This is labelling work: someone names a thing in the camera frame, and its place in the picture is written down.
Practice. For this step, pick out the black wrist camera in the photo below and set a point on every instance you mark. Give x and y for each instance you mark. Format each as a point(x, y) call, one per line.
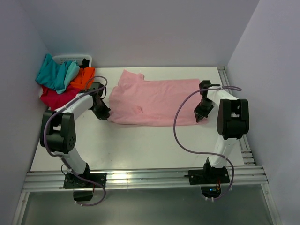
point(96, 85)
point(203, 87)

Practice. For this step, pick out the white laundry basket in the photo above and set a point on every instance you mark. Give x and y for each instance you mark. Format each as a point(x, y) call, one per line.
point(78, 59)

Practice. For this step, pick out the orange t shirt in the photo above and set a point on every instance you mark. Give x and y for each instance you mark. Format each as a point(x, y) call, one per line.
point(84, 78)

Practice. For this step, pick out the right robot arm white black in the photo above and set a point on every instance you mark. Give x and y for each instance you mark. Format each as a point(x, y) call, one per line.
point(232, 124)

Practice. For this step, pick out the pink t shirt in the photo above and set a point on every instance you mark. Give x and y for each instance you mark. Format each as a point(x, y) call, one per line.
point(135, 101)

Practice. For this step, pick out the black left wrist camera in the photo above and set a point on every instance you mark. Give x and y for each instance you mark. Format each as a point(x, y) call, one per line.
point(96, 85)

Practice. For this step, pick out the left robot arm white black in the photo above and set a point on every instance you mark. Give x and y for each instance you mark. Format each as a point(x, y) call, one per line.
point(58, 135)

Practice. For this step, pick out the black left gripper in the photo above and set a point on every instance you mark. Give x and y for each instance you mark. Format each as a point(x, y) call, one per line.
point(104, 115)

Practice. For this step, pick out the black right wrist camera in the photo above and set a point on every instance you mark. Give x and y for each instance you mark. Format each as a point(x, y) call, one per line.
point(203, 87)

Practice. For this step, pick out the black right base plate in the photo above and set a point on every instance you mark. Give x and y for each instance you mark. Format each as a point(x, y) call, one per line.
point(200, 177)

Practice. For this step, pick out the magenta t shirt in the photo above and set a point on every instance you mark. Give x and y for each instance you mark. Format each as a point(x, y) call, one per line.
point(54, 100)

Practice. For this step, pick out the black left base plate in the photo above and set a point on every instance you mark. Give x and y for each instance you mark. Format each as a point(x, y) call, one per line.
point(72, 182)

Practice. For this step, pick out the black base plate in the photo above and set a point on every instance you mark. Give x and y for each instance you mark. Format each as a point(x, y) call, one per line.
point(72, 182)
point(200, 177)

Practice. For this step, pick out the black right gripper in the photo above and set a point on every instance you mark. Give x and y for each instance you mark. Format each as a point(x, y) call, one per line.
point(204, 114)

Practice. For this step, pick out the teal t shirt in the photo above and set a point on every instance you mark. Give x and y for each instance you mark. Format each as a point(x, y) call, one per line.
point(56, 76)

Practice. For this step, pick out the black t shirt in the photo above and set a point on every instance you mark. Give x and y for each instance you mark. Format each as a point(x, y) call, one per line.
point(85, 63)

